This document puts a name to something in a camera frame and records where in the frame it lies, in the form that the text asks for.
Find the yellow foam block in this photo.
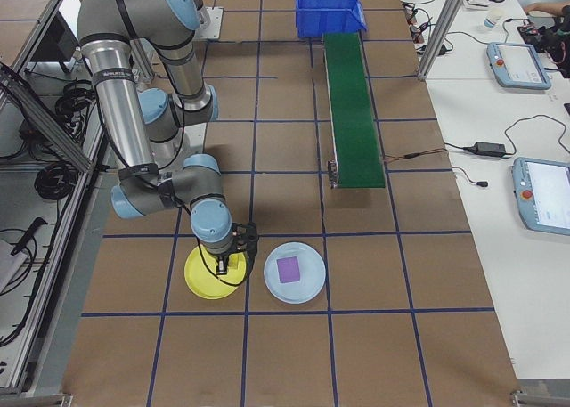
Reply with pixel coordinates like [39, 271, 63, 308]
[212, 254, 240, 278]

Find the purple foam block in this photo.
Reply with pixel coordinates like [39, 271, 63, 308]
[275, 256, 303, 285]

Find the person bare forearm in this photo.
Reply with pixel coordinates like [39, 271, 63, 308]
[524, 1, 570, 19]

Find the yellow plate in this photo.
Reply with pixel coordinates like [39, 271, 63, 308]
[183, 242, 249, 299]

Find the light blue plate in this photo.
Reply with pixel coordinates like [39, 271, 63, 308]
[263, 240, 329, 305]

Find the green conveyor belt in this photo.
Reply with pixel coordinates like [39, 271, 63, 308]
[321, 31, 387, 191]

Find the blue plastic storage bin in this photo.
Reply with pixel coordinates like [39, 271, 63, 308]
[294, 0, 370, 41]

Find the white side table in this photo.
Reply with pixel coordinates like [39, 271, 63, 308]
[395, 0, 570, 381]

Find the grey blue teach pendant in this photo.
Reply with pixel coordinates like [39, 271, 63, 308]
[486, 41, 553, 91]
[510, 156, 570, 238]

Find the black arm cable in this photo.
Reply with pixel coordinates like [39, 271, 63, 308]
[155, 175, 257, 289]

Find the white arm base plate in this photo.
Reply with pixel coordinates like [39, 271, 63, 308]
[177, 122, 208, 168]
[195, 5, 224, 42]

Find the black coiled cable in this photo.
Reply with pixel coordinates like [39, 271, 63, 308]
[35, 161, 77, 202]
[55, 79, 97, 127]

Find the red black wire pair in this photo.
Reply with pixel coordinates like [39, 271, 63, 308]
[382, 148, 449, 163]

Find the V-shaped metal bar frame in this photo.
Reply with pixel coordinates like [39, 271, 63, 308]
[0, 0, 110, 399]

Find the black cable with plug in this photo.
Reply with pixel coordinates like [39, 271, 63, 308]
[452, 166, 489, 189]

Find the black pendant cable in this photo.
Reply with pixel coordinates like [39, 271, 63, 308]
[504, 115, 570, 158]

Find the aluminium profile post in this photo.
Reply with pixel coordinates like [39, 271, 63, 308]
[416, 0, 474, 82]

